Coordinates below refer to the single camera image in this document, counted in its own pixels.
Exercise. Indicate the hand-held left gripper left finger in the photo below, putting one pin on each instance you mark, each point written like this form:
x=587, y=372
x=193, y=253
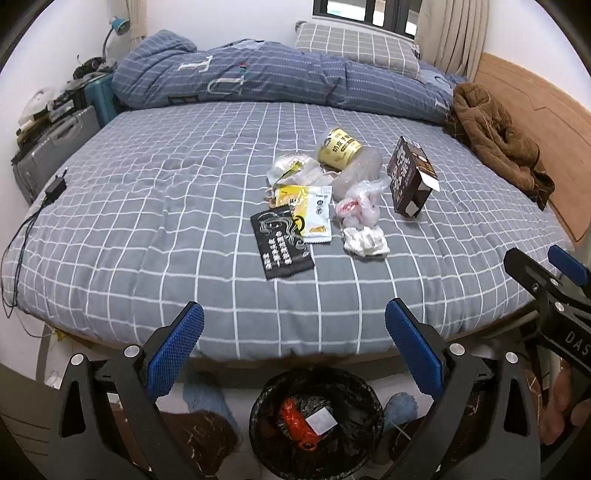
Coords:
x=182, y=346

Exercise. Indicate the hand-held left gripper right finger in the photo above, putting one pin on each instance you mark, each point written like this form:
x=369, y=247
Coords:
x=411, y=341

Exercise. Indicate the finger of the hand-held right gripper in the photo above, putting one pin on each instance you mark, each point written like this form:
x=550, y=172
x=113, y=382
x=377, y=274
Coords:
x=567, y=263
x=531, y=272

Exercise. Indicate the black trash bin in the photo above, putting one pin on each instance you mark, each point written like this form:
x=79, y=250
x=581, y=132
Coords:
x=360, y=415

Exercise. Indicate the white cotton pad pouch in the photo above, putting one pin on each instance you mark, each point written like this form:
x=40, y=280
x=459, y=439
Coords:
x=295, y=170

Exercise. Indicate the person's right hand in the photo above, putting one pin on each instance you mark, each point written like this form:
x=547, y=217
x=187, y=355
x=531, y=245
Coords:
x=561, y=406

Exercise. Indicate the blue fuzzy slipper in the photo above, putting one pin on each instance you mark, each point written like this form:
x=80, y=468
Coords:
x=400, y=405
x=205, y=397

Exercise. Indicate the crumpled white tissue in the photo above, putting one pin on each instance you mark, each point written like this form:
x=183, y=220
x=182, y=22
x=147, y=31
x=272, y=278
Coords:
x=365, y=241

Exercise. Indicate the white paper square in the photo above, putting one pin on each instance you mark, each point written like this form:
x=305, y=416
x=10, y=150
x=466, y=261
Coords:
x=322, y=422

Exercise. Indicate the orange plastic bag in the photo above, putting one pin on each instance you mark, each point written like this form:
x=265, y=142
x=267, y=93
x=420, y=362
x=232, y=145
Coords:
x=295, y=422

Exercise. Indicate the black printed packet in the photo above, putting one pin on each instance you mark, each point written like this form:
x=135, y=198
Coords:
x=281, y=244

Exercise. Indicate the brown quilted jacket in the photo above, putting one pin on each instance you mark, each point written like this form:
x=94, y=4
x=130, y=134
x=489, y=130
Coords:
x=494, y=134

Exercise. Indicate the wooden headboard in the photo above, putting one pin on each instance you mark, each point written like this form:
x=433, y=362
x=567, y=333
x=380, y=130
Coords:
x=549, y=120

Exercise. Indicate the clear plastic bag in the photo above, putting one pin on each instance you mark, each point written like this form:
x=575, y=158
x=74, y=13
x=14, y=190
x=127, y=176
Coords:
x=362, y=205

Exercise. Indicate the dark brown carton box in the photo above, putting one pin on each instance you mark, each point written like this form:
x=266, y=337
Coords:
x=408, y=177

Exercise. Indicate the white snack packet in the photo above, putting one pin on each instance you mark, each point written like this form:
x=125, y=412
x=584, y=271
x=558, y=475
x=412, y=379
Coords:
x=318, y=212

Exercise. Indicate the clear bubble wrap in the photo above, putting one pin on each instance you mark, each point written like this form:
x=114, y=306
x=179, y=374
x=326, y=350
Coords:
x=360, y=168

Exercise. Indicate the yellow snack packet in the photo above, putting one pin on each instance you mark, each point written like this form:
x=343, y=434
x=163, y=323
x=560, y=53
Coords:
x=291, y=196

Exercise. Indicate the black charger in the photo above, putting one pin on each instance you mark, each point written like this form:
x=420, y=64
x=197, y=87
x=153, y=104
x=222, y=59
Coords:
x=56, y=184

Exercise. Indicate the yellow yogurt cup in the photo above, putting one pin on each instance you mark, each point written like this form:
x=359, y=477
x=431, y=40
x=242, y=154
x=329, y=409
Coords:
x=339, y=147

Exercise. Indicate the grey suitcase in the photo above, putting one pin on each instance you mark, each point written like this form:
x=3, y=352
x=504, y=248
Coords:
x=51, y=143

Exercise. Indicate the beige curtain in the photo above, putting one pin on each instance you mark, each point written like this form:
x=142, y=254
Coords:
x=455, y=34

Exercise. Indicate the teal suitcase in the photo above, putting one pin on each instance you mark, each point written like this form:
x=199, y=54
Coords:
x=99, y=97

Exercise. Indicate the white round object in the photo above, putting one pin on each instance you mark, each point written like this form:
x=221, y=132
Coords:
x=37, y=104

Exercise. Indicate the blue striped duvet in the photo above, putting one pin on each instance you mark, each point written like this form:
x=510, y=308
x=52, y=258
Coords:
x=258, y=74

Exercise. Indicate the grey checked pillow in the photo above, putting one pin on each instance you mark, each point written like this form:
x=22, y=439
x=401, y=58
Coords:
x=360, y=46

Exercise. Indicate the dark clutter pile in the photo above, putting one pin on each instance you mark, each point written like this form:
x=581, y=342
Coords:
x=92, y=67

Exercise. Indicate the dark framed window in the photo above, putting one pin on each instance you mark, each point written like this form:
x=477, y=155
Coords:
x=364, y=11

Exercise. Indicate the blue desk lamp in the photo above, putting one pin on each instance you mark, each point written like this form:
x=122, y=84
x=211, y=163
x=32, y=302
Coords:
x=119, y=25

